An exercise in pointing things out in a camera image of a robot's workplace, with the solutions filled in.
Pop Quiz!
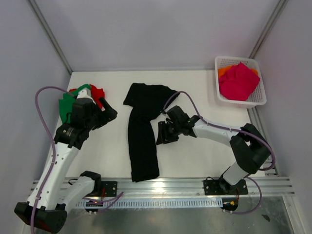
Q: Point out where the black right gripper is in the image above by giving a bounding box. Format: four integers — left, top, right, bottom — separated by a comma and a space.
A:
156, 120, 182, 145

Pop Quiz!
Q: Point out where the black t shirt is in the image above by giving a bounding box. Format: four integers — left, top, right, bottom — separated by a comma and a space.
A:
123, 83, 176, 182

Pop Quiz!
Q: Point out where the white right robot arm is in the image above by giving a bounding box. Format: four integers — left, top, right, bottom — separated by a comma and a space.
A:
156, 106, 272, 195

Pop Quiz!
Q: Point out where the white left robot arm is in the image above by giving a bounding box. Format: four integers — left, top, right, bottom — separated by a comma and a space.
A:
14, 88, 117, 234

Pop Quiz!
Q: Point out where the green t shirt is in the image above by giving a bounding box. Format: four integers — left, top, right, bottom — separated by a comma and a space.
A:
58, 84, 91, 123

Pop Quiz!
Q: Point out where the red t shirt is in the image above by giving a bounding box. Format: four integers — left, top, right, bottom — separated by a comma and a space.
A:
69, 84, 105, 109

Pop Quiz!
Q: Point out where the orange t shirt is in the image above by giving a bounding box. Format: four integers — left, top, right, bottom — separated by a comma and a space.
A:
218, 65, 258, 78

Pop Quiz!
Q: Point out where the pink t shirt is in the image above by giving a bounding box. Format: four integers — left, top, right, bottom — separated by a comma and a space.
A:
218, 62, 260, 101

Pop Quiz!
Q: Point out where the white plastic basket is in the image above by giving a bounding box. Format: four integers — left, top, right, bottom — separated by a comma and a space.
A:
214, 56, 267, 108

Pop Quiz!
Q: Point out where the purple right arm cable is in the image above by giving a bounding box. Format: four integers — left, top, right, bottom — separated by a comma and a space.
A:
162, 91, 277, 215

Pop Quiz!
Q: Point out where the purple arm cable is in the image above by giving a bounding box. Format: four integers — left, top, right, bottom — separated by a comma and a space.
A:
162, 91, 277, 215
30, 86, 125, 234

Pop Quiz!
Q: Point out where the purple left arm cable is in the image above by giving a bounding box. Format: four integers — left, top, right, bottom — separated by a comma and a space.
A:
30, 86, 125, 234

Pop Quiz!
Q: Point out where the grey slotted cable duct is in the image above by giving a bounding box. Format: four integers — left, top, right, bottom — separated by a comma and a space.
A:
75, 197, 223, 209

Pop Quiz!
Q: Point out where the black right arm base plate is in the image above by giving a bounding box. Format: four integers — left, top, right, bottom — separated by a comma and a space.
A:
203, 176, 249, 195

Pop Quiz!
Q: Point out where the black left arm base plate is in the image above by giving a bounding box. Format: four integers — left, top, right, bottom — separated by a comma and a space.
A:
95, 181, 117, 198

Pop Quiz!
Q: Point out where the left rear frame post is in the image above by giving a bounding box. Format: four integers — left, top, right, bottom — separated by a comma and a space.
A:
27, 0, 73, 75

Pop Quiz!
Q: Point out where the frame post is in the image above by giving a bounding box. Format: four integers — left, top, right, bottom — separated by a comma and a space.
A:
27, 0, 73, 75
249, 0, 289, 59

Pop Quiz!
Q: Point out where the aluminium front rail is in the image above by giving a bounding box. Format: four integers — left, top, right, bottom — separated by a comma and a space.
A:
102, 176, 295, 199

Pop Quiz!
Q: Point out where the right rear frame post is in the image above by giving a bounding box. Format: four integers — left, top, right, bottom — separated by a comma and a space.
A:
249, 0, 289, 59

